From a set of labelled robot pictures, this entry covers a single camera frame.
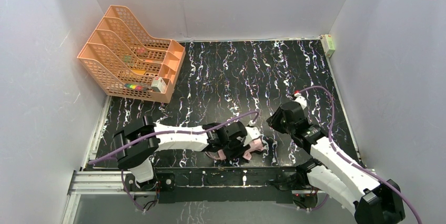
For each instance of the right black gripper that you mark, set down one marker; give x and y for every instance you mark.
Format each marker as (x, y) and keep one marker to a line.
(279, 120)

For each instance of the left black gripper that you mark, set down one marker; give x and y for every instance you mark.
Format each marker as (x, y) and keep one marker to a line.
(240, 146)

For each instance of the pink and black folding umbrella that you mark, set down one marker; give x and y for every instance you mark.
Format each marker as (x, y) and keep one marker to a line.
(243, 152)

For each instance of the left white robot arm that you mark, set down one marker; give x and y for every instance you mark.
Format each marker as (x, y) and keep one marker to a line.
(137, 141)

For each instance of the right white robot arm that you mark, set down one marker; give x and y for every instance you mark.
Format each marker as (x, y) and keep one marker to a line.
(331, 170)

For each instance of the small white red box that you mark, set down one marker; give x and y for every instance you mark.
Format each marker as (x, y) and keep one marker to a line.
(159, 85)

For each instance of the colourful marker set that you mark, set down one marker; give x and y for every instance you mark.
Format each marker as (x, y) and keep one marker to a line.
(136, 87)

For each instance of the orange plastic file organizer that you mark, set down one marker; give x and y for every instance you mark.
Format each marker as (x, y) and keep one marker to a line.
(120, 51)

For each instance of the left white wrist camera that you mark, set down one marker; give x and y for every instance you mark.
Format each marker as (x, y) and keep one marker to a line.
(253, 132)

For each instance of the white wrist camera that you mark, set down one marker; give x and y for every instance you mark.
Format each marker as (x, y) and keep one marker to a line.
(298, 97)
(253, 132)

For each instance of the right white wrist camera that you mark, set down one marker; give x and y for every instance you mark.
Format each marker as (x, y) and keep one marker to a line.
(298, 97)

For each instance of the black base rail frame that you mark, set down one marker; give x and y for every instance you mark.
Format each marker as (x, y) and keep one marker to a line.
(213, 184)

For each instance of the white green wall socket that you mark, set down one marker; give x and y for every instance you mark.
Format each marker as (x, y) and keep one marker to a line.
(328, 45)

